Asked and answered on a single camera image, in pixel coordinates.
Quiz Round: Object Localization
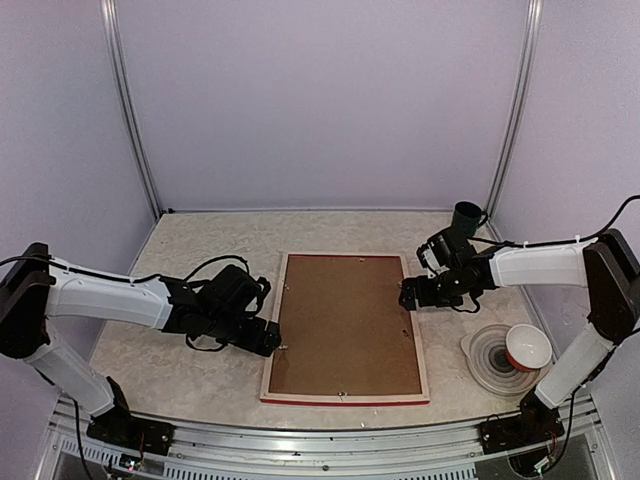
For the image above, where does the dark green mug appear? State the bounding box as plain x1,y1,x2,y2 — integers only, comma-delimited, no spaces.
451,201,489,238

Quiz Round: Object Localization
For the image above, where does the brown backing board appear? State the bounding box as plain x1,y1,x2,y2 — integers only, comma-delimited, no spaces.
267,255,422,395

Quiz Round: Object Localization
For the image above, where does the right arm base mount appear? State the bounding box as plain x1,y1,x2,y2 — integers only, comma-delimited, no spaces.
478,416,565,455

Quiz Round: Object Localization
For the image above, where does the red wooden picture frame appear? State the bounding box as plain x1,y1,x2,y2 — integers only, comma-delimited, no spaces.
259,252,432,406

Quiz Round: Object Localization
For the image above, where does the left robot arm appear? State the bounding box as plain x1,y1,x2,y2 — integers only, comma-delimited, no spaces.
1,243,281,445

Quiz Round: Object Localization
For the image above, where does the right aluminium post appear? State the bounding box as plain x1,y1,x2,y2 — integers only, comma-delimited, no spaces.
485,0,544,218

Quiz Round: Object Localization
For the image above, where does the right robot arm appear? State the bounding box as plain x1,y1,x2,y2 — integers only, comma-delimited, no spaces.
399,220,639,452

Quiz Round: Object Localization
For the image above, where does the left aluminium post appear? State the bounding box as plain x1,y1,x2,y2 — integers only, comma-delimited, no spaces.
100,0,164,221

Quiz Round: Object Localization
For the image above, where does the front aluminium rail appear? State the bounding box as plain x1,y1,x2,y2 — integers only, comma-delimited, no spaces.
35,389,616,479

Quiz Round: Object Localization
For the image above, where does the white orange bowl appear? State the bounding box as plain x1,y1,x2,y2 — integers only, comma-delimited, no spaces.
505,324,553,372

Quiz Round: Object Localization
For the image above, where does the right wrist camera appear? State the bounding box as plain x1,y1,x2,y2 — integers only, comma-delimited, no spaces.
416,243,444,275

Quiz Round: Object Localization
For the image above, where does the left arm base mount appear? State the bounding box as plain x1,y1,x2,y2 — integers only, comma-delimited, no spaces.
87,417,175,456

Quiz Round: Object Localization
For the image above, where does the clear glass plate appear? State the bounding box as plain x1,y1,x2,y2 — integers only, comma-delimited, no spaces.
460,324,550,397

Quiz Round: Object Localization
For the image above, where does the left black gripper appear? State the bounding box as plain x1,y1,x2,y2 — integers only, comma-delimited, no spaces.
205,311,282,357

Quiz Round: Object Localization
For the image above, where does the aluminium post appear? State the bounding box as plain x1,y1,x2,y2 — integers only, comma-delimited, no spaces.
485,0,544,218
100,0,164,221

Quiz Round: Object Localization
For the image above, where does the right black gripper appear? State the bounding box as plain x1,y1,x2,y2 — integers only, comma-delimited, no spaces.
400,266,466,310

